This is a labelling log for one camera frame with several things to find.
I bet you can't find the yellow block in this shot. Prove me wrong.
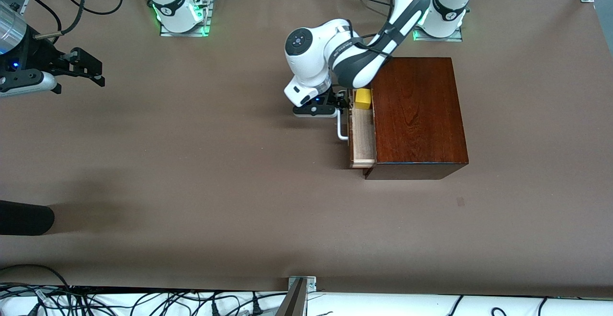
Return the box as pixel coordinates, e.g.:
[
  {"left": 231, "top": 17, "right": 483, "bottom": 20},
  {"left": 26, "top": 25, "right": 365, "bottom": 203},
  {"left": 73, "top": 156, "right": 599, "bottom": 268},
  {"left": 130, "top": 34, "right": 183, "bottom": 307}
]
[{"left": 354, "top": 89, "right": 373, "bottom": 111}]

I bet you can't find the wooden drawer with white handle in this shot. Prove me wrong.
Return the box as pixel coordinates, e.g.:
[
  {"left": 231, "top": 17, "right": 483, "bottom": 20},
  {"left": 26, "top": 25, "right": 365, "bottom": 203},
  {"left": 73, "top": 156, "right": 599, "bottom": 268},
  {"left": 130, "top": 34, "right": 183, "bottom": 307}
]
[{"left": 336, "top": 88, "right": 378, "bottom": 169}]

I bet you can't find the dark brown wooden cabinet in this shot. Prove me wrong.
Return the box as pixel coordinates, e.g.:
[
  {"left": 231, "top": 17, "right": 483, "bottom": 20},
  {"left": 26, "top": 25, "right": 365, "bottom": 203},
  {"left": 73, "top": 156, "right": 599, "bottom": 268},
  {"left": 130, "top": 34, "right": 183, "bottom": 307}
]
[{"left": 363, "top": 57, "right": 469, "bottom": 181}]

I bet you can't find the black cylinder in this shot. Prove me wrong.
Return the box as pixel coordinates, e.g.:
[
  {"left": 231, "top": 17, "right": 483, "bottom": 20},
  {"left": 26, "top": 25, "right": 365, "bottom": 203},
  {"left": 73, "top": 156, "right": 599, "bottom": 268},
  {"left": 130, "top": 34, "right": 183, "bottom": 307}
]
[{"left": 0, "top": 200, "right": 55, "bottom": 237}]

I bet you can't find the dark metal beam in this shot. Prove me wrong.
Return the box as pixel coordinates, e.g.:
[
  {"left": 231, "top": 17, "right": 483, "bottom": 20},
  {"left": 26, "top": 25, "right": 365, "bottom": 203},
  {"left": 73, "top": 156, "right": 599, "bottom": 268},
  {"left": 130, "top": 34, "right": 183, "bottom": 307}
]
[{"left": 275, "top": 278, "right": 307, "bottom": 316}]

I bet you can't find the white sheet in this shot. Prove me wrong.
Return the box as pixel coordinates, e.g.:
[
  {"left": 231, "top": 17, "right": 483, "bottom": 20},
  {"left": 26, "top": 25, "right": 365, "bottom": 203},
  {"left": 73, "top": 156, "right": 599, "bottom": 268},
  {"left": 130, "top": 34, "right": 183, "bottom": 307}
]
[{"left": 0, "top": 285, "right": 613, "bottom": 316}]

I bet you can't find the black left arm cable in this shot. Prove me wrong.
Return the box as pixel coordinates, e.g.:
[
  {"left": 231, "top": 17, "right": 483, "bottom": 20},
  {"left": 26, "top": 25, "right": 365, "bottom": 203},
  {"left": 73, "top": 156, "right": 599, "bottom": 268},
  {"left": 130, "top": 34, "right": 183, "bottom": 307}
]
[{"left": 351, "top": 0, "right": 399, "bottom": 59}]

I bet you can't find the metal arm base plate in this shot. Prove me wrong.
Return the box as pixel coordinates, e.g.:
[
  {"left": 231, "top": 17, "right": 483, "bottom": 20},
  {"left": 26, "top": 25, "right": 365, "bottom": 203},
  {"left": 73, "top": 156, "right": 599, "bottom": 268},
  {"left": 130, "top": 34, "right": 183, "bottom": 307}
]
[
  {"left": 159, "top": 0, "right": 212, "bottom": 38},
  {"left": 413, "top": 25, "right": 464, "bottom": 43}
]

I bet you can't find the silver metal corner bracket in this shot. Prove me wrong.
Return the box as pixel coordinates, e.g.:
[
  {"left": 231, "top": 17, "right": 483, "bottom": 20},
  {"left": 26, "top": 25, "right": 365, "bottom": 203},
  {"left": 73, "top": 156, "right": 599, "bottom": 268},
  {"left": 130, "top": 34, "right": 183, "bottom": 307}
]
[{"left": 287, "top": 275, "right": 318, "bottom": 293}]

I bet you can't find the black cable with plug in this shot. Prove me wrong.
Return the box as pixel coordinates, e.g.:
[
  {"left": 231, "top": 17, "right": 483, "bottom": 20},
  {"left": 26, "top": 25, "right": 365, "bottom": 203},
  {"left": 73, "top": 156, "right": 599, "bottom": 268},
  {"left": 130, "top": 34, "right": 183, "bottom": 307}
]
[{"left": 205, "top": 291, "right": 270, "bottom": 316}]

